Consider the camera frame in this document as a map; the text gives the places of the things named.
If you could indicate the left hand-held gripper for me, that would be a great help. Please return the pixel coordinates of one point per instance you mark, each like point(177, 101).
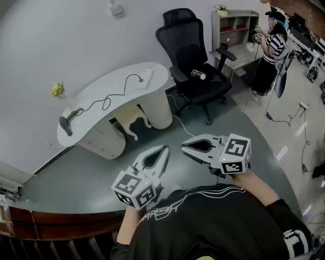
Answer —
point(132, 188)

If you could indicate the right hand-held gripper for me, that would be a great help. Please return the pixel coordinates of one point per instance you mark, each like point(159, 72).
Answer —
point(236, 155)

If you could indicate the person's right forearm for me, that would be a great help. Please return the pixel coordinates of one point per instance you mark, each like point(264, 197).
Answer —
point(254, 188)

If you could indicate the person's left forearm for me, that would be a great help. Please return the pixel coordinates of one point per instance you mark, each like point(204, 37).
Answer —
point(127, 226)

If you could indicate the black power adapter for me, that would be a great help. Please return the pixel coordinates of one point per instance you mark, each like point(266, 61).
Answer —
point(269, 115)

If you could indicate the black hair dryer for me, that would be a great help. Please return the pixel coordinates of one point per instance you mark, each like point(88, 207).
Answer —
point(66, 124)

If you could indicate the cream carved stool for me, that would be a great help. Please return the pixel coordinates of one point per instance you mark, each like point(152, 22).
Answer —
point(132, 114)

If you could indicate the dark cylindrical bottle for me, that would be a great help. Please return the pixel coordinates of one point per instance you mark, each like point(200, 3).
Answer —
point(198, 74)

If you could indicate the person's black shirt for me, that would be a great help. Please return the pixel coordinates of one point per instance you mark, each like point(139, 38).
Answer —
point(203, 228)

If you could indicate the white curved table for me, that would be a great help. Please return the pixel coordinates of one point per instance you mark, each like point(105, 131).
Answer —
point(106, 89)

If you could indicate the black office chair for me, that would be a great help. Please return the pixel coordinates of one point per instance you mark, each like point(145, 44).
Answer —
point(193, 56)

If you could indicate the grey shelf desk unit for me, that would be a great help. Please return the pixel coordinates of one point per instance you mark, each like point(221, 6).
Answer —
point(238, 59)

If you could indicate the yellow flower ornament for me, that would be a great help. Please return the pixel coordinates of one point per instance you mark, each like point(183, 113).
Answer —
point(58, 89)

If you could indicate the brown wooden counter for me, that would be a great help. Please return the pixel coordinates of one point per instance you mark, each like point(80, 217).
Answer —
point(50, 223)

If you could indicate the small potted plant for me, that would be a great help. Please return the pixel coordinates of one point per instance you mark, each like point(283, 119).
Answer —
point(222, 8)

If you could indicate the white background desk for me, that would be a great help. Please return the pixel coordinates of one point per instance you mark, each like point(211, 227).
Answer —
point(304, 48)

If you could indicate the aluminium door track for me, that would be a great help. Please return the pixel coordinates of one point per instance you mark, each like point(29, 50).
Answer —
point(8, 189)

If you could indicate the black equipment frame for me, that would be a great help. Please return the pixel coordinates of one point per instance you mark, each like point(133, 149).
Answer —
point(312, 74)

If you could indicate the white wall junction box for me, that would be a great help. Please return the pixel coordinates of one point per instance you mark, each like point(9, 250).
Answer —
point(115, 9)

